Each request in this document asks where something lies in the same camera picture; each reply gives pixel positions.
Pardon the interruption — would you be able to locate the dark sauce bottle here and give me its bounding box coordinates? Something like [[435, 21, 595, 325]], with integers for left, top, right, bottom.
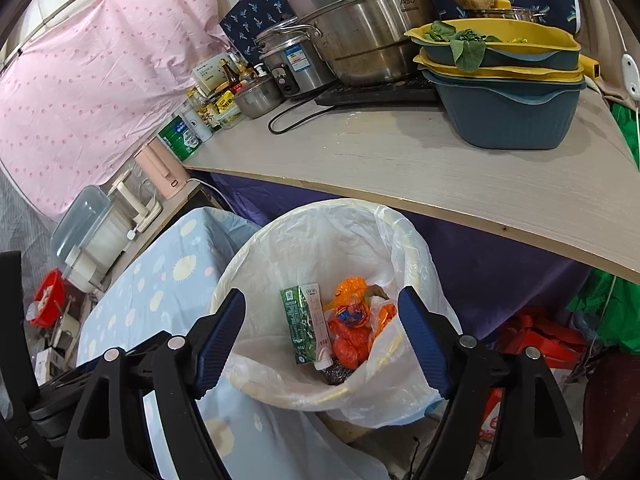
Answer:
[[220, 59, 241, 91]]

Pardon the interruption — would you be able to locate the small steel pan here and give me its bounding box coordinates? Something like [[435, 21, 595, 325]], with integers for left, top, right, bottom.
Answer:
[[467, 0, 551, 25]]

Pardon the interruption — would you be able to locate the green and white drink carton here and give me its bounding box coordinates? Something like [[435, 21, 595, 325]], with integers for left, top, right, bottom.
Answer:
[[279, 284, 333, 367]]

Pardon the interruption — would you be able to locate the dish box with clear lid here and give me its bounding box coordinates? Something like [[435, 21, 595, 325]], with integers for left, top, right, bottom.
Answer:
[[50, 185, 128, 281]]

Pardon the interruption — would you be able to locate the green plastic bag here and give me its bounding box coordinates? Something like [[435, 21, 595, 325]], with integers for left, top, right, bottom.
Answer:
[[565, 100, 640, 351]]

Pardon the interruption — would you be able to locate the large stainless steamer pot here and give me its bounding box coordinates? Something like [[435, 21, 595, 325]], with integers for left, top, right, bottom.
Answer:
[[272, 0, 436, 86]]

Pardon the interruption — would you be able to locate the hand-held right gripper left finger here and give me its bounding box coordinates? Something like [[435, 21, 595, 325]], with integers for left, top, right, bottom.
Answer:
[[57, 288, 247, 480]]

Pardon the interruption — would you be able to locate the orange wrapper with blue print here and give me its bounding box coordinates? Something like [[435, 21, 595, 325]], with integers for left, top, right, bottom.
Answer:
[[327, 277, 373, 333]]

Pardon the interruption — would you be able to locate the grey quilted cloth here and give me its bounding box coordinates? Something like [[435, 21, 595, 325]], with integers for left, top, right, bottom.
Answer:
[[0, 170, 51, 311]]

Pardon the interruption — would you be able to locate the pink electric kettle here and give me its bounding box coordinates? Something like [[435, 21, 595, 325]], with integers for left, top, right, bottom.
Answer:
[[134, 142, 191, 198]]

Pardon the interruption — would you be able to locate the green tin can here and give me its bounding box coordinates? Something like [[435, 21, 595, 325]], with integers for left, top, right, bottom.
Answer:
[[157, 115, 203, 162]]

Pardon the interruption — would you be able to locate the large blue plastic basin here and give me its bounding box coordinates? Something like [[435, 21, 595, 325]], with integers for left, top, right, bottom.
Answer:
[[422, 67, 587, 150]]

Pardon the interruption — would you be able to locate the pink dotted curtain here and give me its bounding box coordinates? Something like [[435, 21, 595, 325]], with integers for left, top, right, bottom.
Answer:
[[0, 0, 281, 216]]

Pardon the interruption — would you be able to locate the black induction cooktop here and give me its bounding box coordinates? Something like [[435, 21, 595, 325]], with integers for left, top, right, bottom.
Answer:
[[315, 77, 443, 107]]

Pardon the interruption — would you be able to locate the green leaf vegetable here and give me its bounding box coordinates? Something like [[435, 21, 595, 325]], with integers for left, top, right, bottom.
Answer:
[[424, 21, 503, 73]]

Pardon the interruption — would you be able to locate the small steel pot with lid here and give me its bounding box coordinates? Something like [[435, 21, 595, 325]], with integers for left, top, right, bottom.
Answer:
[[232, 75, 286, 120]]

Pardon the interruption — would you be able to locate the glass kettle with white base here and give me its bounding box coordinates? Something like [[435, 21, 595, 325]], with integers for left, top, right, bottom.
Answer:
[[110, 170, 163, 233]]

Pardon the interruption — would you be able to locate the purple counter skirt cloth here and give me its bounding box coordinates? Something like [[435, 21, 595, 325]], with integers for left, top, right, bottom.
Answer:
[[192, 170, 596, 341]]

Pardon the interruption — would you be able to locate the black power cable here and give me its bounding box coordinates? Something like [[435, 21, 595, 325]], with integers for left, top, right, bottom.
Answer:
[[267, 100, 321, 136]]

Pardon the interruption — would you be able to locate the steel wool scrubber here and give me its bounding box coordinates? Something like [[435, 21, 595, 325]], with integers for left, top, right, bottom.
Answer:
[[320, 357, 358, 386]]

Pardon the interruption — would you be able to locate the red plastic bag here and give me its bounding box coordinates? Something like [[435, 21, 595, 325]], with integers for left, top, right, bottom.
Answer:
[[330, 327, 373, 371]]

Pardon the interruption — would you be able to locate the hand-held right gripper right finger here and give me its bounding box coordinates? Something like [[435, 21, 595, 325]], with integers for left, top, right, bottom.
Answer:
[[397, 285, 586, 480]]

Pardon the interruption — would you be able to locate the yellow strainer basket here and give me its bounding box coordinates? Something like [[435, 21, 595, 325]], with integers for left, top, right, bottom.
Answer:
[[404, 19, 582, 53], [414, 54, 601, 82]]

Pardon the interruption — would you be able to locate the red plastic basket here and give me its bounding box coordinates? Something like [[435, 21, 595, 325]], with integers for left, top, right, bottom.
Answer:
[[27, 269, 68, 328]]

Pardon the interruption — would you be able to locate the maroon cloth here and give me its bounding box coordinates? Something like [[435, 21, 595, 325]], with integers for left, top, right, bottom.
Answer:
[[582, 347, 640, 480]]

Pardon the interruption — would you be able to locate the white cord switch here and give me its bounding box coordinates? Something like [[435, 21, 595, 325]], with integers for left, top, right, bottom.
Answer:
[[617, 52, 640, 101]]

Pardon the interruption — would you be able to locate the blue dotted tablecloth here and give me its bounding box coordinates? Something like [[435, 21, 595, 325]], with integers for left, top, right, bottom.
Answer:
[[75, 207, 391, 480]]

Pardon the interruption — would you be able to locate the white cylindrical jar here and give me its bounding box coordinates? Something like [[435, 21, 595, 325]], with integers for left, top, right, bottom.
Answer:
[[60, 247, 111, 293]]

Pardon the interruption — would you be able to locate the wooden stool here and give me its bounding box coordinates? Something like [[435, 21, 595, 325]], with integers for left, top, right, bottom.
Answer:
[[330, 410, 401, 447]]

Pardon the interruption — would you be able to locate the white thermos bottle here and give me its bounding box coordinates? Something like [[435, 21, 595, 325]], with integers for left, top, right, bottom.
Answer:
[[182, 110, 213, 143]]

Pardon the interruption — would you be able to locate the stainless rice cooker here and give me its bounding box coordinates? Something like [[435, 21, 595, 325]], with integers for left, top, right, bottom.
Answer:
[[255, 17, 338, 98]]

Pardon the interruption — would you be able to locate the white and yellow cardboard box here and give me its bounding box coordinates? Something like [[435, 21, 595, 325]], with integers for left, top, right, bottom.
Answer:
[[192, 57, 233, 92]]

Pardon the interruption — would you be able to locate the white power cable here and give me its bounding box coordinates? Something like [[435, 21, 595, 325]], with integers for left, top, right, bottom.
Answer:
[[187, 177, 236, 211]]

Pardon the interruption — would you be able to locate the red and white packet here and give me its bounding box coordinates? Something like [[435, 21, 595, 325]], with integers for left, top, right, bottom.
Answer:
[[480, 310, 591, 443]]

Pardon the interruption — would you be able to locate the navy printed cloth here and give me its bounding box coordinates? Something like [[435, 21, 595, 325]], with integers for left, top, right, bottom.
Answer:
[[220, 0, 581, 56]]

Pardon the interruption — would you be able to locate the round bin with white liner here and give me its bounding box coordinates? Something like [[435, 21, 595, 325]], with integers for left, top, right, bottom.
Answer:
[[210, 199, 463, 428]]

